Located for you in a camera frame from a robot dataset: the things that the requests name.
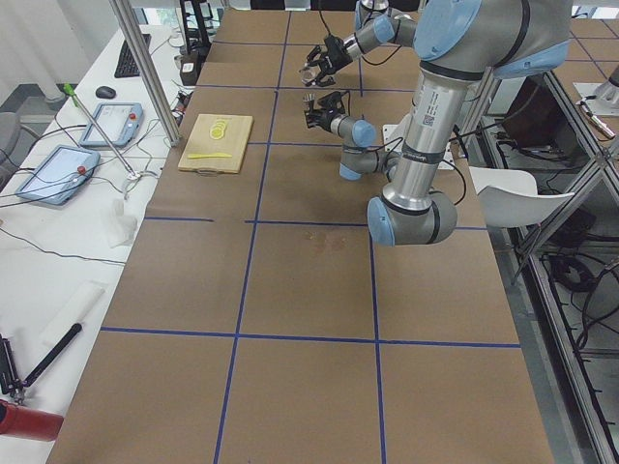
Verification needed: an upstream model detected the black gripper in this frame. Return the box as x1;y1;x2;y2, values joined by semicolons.
304;92;346;131
305;44;351;87

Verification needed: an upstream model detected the steel jigger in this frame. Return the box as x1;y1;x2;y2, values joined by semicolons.
303;93;315;116

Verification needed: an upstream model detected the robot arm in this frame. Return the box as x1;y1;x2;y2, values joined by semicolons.
301;1;572;247
300;1;417;87

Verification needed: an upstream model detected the bamboo cutting board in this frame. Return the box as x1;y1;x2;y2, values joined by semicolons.
178;113;253;174

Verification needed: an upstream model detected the yellow plastic knife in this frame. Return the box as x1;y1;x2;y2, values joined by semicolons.
187;152;233;160

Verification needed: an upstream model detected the black small box with label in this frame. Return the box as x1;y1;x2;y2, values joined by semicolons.
179;53;199;86

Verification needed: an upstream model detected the black keyboard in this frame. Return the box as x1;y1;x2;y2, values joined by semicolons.
114;41;140;78

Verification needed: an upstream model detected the teach pendant near mouse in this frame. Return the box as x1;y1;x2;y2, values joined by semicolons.
79;102;143;149

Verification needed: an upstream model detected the white plastic chair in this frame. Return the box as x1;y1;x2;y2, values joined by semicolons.
469;166;575;228

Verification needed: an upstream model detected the dark computer mouse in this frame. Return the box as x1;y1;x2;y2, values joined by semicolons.
95;86;116;100

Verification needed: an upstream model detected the teach pendant far from mouse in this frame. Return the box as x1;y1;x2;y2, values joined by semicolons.
15;145;101;206

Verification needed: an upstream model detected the black rod tool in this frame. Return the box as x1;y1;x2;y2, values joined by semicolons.
14;323;82;405

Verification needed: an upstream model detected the red cylinder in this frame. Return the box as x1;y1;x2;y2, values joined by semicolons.
1;400;64;442

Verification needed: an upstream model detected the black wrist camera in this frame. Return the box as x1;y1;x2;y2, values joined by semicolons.
324;34;344;48

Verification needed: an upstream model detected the aluminium frame post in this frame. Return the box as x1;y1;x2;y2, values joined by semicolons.
109;0;180;147

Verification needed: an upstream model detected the green handled reacher grabber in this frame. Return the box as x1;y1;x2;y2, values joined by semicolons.
63;84;141;181

